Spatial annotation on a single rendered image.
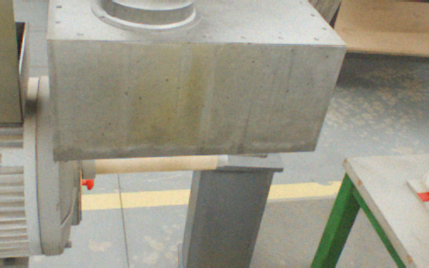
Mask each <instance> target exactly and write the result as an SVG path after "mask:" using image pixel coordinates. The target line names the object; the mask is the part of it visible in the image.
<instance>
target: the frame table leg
mask: <svg viewBox="0 0 429 268"><path fill-rule="evenodd" d="M353 187H354V183H353V182H352V180H351V179H350V178H349V175H348V174H347V172H346V171H345V175H344V178H343V180H342V183H341V184H340V189H339V191H338V193H337V196H336V198H335V203H334V204H333V206H332V209H331V212H330V216H329V218H328V220H327V223H326V225H325V230H324V231H323V233H322V236H321V239H320V243H319V245H318V248H317V249H316V251H315V257H314V258H313V261H312V263H311V265H310V268H335V267H336V266H337V262H338V259H339V257H340V256H341V253H342V251H343V247H344V245H345V243H346V242H347V240H348V234H349V233H350V232H351V229H352V228H353V225H354V221H355V219H356V217H357V215H358V213H359V209H360V206H359V203H358V201H357V200H356V198H355V197H354V195H353V194H352V193H351V192H352V189H353Z"/></svg>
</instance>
